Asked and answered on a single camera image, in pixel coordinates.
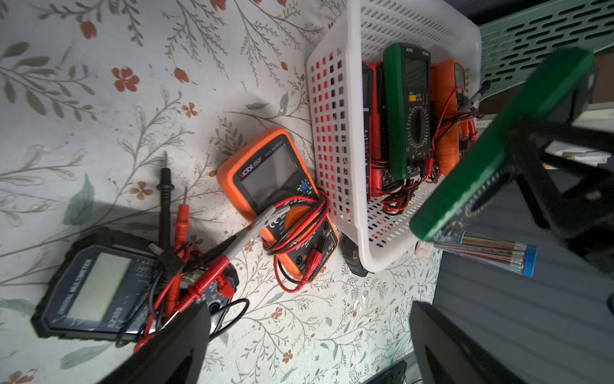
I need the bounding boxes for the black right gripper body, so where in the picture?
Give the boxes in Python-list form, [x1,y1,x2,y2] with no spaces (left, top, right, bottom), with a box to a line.
[505,119,613,274]

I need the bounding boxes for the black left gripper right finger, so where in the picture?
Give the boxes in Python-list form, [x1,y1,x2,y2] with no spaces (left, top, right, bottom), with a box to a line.
[409,301,524,383]

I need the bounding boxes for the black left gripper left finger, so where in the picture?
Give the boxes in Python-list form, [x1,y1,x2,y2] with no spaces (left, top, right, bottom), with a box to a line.
[101,303,211,383]

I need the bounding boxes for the dark green multimeter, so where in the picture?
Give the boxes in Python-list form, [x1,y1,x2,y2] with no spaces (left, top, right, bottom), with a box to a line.
[409,47,596,241]
[383,43,431,180]

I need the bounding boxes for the tiny black multimeter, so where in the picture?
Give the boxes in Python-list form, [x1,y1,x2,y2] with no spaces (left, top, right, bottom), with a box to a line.
[29,152,251,354]

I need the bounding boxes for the orange multimeter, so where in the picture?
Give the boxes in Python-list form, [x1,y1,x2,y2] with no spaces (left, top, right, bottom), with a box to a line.
[430,59,477,176]

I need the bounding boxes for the orange multimeter diagonal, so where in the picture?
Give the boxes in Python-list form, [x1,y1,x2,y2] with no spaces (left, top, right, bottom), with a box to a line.
[217,126,339,293]

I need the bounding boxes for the red ANENG multimeter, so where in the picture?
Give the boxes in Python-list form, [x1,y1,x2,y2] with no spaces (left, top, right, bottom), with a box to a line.
[366,62,434,216]
[361,62,382,201]

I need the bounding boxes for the small black multimeter with leads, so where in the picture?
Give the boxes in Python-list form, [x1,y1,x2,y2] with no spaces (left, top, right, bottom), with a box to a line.
[340,234,369,278]

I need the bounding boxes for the white plastic perforated basket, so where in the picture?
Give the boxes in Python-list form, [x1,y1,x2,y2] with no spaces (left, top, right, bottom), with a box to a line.
[306,1,482,273]

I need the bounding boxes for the blue lid clear jar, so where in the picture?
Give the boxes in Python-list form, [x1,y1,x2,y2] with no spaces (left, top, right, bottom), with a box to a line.
[415,231,537,278]

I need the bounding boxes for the green desktop file organizer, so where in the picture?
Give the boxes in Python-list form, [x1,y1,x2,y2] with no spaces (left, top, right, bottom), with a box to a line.
[480,0,613,99]

